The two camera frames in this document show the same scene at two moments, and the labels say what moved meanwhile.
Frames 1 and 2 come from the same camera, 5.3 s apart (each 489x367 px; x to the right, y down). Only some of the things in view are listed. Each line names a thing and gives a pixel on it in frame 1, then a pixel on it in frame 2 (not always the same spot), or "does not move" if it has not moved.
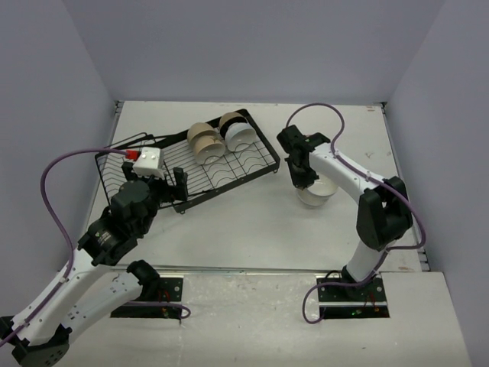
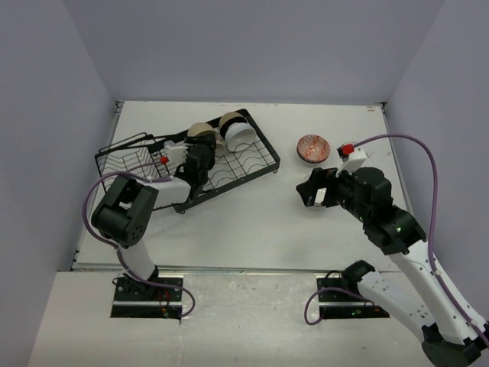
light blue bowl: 239,137 does not move
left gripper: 179,192 → 209,140
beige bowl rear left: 196,128 does not move
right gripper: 302,183 → 322,177
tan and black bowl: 228,119 does not move
